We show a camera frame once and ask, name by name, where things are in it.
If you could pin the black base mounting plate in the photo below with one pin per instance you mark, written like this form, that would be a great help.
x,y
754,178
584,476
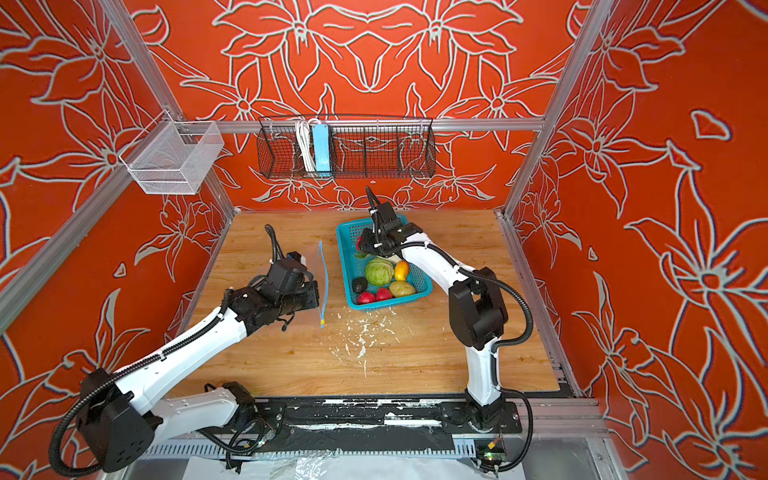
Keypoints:
x,y
449,414

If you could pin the black wire wall basket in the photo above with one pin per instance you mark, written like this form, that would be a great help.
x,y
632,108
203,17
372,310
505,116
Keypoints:
x,y
356,153

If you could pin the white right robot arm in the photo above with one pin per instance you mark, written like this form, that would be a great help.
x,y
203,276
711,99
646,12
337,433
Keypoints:
x,y
477,311

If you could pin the yellow orange pepper toy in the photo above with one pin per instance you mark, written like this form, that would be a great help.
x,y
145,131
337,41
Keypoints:
x,y
401,271

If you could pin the light blue flat box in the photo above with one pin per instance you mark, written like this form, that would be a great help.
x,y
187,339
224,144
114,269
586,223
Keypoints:
x,y
321,142

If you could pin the clear plastic wall bin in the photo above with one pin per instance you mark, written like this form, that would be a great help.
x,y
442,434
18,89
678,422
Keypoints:
x,y
175,158

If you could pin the yellow green potato toy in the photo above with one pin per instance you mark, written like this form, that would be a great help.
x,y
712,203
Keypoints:
x,y
400,288

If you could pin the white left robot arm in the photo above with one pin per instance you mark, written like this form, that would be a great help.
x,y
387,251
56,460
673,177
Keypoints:
x,y
120,415

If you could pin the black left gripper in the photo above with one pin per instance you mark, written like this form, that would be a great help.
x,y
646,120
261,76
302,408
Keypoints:
x,y
313,290

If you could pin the red strawberry toy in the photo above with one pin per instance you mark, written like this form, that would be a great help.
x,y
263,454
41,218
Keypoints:
x,y
366,298

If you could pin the red round fruit toy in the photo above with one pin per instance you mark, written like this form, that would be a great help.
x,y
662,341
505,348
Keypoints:
x,y
384,294

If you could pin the clear zip top bag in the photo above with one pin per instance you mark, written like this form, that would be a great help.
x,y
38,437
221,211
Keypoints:
x,y
314,260

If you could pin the teal plastic perforated basket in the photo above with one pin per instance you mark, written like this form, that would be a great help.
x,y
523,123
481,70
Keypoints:
x,y
347,234

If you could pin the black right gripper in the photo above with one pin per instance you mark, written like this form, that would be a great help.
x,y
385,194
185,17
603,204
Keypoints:
x,y
364,243

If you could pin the aluminium frame rail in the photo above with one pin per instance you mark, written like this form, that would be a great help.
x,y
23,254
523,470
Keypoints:
x,y
440,125

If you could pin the dark brown avocado toy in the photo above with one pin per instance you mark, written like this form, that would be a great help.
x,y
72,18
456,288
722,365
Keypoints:
x,y
359,285

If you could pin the green cabbage toy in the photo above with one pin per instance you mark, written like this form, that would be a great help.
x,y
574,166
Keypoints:
x,y
379,272

